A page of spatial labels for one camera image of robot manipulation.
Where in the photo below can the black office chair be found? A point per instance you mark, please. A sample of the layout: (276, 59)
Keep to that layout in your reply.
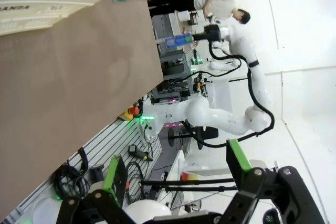
(210, 132)

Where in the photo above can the person white shirt black hair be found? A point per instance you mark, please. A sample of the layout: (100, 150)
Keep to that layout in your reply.
(215, 1)

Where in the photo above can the black handheld controller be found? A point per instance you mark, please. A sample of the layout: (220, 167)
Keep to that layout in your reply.
(135, 150)

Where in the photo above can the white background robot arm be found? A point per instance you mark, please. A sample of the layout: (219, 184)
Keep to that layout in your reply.
(223, 65)

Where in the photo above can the red emergency stop button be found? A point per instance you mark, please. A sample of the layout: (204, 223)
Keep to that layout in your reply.
(134, 110)

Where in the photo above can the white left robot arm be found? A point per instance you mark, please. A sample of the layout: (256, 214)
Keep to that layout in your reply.
(147, 211)

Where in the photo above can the black tripod legs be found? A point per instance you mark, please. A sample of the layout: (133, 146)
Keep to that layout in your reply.
(183, 182)

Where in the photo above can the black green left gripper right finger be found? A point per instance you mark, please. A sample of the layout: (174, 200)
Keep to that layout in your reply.
(237, 163)

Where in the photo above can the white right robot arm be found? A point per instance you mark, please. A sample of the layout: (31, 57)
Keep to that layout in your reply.
(207, 113)

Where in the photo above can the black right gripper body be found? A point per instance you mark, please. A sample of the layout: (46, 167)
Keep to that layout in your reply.
(210, 33)

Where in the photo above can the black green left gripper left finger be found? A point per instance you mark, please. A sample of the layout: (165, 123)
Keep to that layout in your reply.
(115, 179)

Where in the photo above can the aluminium frame workbench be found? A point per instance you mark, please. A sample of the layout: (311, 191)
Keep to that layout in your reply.
(173, 61)

